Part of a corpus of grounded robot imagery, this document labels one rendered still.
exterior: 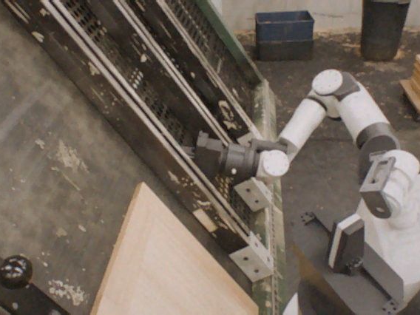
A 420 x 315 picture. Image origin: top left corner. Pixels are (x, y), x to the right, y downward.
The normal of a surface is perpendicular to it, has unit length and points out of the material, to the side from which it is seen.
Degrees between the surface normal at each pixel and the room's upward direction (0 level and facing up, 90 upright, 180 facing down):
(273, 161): 44
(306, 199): 0
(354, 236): 100
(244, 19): 90
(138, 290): 58
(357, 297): 16
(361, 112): 31
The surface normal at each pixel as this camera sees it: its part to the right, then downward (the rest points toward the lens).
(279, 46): 0.00, 0.55
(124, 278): 0.82, -0.44
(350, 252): 0.49, 0.60
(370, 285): -0.15, -0.66
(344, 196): -0.05, -0.84
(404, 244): -0.43, -0.77
